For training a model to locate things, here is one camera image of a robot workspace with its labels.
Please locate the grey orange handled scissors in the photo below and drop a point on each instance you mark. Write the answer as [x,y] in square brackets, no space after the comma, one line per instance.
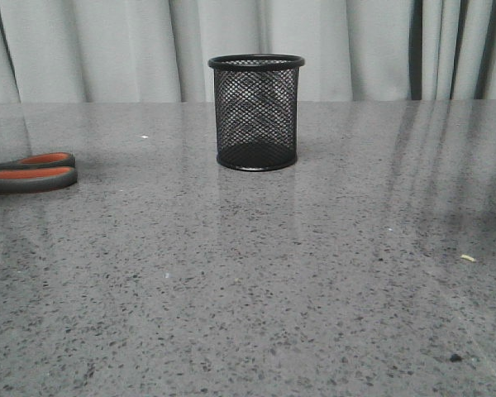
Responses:
[38,173]

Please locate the grey curtain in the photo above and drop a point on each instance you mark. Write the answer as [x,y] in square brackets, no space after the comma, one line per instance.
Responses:
[157,51]

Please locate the black mesh pen holder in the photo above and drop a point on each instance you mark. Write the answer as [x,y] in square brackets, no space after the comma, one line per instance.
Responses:
[256,98]

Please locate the yellowish scrap on table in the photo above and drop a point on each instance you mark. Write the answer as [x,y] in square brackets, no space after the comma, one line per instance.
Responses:
[468,258]

